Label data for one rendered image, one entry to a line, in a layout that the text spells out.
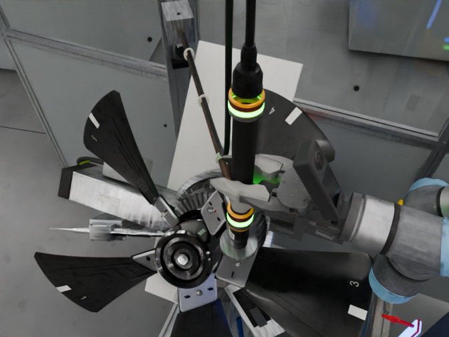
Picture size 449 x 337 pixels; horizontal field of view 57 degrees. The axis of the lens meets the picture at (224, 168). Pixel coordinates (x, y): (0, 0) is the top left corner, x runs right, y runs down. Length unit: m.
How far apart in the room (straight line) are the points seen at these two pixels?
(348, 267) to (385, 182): 0.80
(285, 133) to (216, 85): 0.32
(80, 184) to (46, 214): 1.44
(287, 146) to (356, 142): 0.76
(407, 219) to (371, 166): 0.98
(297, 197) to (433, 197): 0.25
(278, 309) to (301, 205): 0.30
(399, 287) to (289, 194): 0.22
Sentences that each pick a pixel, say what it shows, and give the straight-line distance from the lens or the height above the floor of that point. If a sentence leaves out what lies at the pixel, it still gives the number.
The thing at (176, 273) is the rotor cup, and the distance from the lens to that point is 0.84.
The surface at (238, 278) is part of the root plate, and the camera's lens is 0.84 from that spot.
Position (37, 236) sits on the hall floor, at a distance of 2.46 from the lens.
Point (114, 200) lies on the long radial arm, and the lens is 1.05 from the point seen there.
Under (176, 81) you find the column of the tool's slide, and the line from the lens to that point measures 1.36.
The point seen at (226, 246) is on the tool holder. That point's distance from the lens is 0.78.
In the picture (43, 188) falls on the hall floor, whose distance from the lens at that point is 2.65.
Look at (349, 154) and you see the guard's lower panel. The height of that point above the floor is 0.84.
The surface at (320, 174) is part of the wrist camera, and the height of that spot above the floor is 1.53.
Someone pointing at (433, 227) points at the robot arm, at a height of 1.48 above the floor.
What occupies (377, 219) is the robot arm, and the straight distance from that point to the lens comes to 0.59.
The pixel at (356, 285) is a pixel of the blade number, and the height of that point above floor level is 1.20.
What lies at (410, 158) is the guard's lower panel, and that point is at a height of 0.89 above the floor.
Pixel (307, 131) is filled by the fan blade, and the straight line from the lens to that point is 0.76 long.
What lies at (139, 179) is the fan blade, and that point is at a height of 1.28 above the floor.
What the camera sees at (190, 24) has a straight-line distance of 1.12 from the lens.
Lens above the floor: 1.95
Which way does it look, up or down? 51 degrees down
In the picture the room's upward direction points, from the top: straight up
